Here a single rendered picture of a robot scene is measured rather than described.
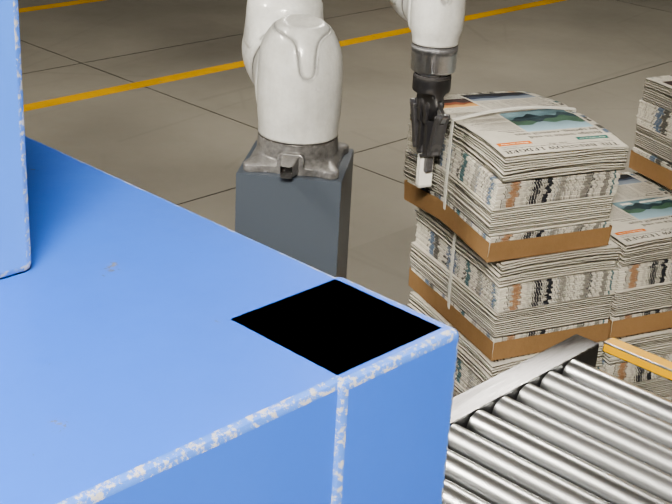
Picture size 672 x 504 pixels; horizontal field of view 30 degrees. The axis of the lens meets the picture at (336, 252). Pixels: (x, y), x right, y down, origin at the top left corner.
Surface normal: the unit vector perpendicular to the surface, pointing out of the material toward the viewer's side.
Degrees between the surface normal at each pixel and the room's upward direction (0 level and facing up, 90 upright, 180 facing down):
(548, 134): 5
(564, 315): 90
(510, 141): 5
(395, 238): 0
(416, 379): 90
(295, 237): 90
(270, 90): 88
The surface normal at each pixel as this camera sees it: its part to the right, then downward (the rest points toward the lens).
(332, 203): -0.13, 0.39
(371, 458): 0.71, 0.31
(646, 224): 0.03, -0.92
